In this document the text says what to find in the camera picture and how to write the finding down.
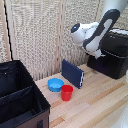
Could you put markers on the black fabric storage bin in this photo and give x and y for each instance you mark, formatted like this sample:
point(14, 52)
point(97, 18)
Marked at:
point(20, 100)

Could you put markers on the woven wooden folding screen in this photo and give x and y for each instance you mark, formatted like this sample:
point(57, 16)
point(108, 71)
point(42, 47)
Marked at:
point(33, 33)

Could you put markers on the dark blue flat box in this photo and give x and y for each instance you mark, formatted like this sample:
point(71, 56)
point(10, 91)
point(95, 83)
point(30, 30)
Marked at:
point(72, 74)

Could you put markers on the red plastic cup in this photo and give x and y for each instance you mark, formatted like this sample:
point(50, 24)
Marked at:
point(66, 93)

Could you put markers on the blue plastic bowl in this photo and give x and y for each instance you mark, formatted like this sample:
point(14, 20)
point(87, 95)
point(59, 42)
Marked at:
point(55, 84)

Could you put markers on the white item on air fryer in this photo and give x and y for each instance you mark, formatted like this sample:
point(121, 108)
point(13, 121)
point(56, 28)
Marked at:
point(120, 31)

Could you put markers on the black air fryer body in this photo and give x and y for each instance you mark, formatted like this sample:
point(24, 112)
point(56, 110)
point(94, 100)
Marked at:
point(116, 46)

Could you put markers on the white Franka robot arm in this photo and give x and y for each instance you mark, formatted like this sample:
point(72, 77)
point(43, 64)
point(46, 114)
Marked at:
point(91, 33)

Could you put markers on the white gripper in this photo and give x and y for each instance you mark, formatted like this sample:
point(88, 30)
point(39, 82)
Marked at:
point(97, 54)

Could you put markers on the black air fryer drawer basket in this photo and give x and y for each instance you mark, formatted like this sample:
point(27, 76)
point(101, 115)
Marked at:
point(105, 65)

